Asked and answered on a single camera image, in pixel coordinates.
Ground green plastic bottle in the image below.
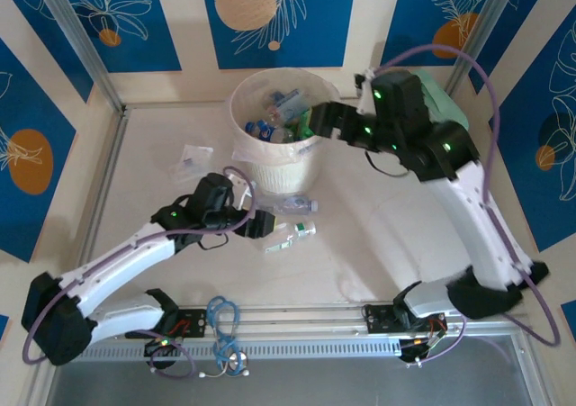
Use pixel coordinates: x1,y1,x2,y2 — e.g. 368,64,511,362
294,108,317,141

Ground clear bottle green white label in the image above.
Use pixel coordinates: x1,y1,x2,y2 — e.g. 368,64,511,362
262,221,318,256

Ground blue label plastic bottle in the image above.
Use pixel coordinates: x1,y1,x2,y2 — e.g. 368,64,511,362
269,88,303,115

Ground white plastic waste bin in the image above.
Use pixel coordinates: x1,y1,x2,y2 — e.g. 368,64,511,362
229,67,342,194

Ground clear crushed bottle purple label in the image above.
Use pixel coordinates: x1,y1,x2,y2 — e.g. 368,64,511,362
258,195,320,217

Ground mint green zip pouch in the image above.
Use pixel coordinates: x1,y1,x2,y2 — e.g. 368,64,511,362
411,68,469,131

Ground small clear plastic packet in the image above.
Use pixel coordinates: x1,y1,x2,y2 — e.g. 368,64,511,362
169,143,213,182

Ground blue stethoscope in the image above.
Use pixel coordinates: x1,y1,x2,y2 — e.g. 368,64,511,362
200,295,251,377

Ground grey metal panel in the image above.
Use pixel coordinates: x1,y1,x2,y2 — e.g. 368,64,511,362
26,358,553,406

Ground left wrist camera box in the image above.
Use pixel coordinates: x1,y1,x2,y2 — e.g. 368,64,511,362
227,171,257,209

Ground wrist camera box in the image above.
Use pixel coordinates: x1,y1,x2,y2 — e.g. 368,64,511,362
354,68,377,113
227,171,257,209

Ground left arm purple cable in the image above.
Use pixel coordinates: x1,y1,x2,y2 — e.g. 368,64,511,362
22,166,257,376

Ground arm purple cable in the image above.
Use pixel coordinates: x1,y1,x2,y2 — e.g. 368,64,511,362
22,166,257,376
371,44,562,367

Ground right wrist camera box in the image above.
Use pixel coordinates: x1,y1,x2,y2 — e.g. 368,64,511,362
354,68,377,113

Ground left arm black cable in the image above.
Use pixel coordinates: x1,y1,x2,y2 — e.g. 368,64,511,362
197,234,231,252

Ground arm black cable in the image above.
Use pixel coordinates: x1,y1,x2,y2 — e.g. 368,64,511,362
364,149,409,178
197,234,231,252

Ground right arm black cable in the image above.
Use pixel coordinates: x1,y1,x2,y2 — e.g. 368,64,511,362
364,149,409,178

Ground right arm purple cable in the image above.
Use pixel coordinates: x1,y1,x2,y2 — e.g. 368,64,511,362
371,44,562,367

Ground aluminium frame rail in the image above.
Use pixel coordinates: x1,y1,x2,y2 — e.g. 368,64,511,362
38,298,535,345

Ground aluminium frame post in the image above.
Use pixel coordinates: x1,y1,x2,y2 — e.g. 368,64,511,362
31,0,127,114
447,0,530,99

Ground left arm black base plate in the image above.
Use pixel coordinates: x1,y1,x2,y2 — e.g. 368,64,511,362
121,309,208,339

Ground grey slotted cable duct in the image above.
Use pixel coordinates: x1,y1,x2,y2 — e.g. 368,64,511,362
56,340,401,363

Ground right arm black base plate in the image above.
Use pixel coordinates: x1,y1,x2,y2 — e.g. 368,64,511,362
362,303,449,335

